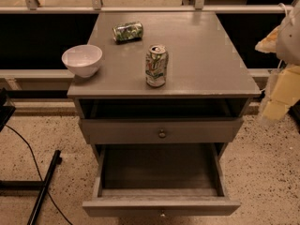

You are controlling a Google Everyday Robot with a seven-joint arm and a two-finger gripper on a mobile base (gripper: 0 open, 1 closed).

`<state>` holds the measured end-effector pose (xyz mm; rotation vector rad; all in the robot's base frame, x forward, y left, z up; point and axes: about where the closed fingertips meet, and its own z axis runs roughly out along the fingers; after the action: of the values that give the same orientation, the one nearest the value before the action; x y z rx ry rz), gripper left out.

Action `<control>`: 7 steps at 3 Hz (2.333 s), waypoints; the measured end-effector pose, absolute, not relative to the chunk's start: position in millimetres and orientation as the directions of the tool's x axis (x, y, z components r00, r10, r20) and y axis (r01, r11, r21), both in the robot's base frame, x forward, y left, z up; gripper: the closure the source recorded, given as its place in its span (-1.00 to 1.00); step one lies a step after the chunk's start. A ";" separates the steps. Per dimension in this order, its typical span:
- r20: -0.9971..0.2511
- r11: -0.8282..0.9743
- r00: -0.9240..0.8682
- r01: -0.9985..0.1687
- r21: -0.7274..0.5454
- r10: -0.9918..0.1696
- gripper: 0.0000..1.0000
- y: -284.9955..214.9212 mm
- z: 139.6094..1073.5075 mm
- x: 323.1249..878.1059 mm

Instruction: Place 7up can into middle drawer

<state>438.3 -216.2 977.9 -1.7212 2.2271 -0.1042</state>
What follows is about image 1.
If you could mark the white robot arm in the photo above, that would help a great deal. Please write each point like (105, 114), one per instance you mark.
(288, 44)

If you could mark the metal railing with posts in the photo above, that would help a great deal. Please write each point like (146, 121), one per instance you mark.
(146, 2)

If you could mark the green white 7up can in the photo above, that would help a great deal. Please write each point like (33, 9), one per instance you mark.
(156, 62)

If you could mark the closed top drawer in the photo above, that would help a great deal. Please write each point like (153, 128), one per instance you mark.
(155, 131)

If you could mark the grey wooden drawer cabinet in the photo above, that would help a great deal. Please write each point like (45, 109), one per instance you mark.
(169, 97)

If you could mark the green crushed soda can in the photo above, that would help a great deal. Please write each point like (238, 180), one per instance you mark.
(127, 31)

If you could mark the open middle drawer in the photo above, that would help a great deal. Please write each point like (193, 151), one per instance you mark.
(163, 180)

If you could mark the white ceramic bowl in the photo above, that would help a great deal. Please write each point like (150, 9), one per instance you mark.
(83, 60)

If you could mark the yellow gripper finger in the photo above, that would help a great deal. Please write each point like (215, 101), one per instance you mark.
(269, 43)
(282, 92)

